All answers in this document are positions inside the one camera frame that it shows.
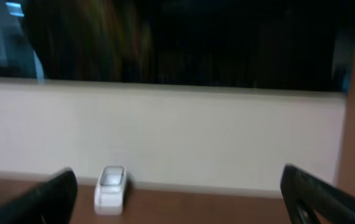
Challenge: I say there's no dark window pane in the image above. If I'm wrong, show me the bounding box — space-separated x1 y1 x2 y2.
0 0 355 92

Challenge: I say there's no white barcode scanner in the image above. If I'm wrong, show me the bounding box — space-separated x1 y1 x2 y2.
94 166 127 216

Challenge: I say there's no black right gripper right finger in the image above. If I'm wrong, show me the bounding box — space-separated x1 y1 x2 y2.
280 164 355 224

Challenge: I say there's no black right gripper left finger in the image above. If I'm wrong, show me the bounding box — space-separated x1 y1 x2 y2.
0 169 78 224

